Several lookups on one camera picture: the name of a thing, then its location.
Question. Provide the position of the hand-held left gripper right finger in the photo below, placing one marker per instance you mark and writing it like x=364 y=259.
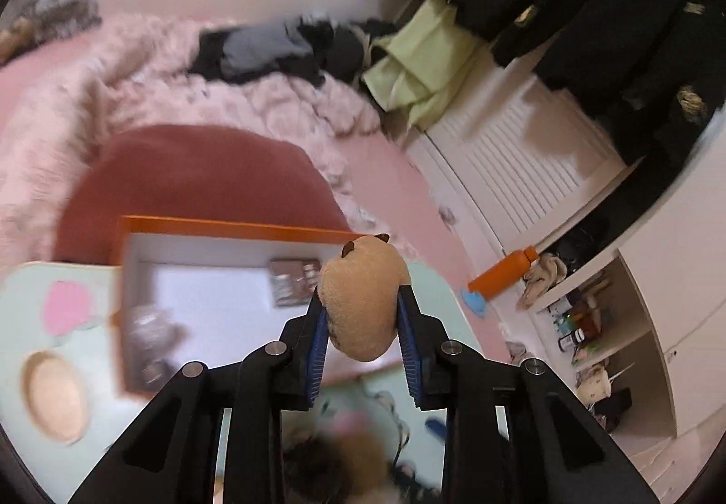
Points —
x=409 y=359

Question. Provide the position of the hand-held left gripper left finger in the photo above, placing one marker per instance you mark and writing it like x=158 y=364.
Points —
x=317 y=359

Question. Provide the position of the tan capybara plush toy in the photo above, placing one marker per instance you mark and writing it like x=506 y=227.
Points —
x=363 y=300

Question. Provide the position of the small brown box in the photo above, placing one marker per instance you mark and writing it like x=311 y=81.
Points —
x=292 y=283

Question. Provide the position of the fluffy brown plush toy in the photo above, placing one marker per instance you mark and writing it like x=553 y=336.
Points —
x=340 y=461

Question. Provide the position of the doll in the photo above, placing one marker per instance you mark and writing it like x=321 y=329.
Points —
x=417 y=486

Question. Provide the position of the orange cardboard box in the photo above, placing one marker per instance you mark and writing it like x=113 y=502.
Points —
x=227 y=227

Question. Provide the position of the dark grey bundle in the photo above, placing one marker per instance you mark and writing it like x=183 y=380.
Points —
x=150 y=337

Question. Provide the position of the small blue toy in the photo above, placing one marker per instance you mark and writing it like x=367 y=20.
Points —
x=476 y=302

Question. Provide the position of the orange bottle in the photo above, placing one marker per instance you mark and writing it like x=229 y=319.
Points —
x=502 y=274

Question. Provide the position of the beige crumpled cloth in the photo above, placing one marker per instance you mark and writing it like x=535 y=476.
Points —
x=544 y=277

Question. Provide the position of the cluster of small bottles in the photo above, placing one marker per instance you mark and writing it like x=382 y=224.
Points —
x=578 y=325

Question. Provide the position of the white plush toy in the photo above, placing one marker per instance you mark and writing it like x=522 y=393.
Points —
x=595 y=385

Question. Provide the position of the red cushion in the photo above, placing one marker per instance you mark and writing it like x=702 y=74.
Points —
x=187 y=181

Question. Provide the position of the mint green cartoon mat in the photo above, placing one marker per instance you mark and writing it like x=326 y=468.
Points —
x=96 y=351

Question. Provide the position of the white louvred cabinet door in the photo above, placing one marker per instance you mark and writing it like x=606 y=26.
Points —
x=522 y=158

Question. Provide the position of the white shelf unit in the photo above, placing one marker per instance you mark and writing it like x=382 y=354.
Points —
x=663 y=277

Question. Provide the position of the light green cloth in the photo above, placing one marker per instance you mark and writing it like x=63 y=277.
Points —
x=431 y=61

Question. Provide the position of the pile of dark clothes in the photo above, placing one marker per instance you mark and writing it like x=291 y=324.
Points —
x=272 y=50

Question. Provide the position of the pink fluffy blanket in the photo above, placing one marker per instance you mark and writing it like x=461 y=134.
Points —
x=74 y=84

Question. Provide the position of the hanging black coats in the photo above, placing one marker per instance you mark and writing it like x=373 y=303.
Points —
x=624 y=44

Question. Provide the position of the grey patterned cloth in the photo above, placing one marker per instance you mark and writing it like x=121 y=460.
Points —
x=56 y=16

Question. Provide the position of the tan furry cloth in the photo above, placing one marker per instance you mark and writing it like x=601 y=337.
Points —
x=10 y=42

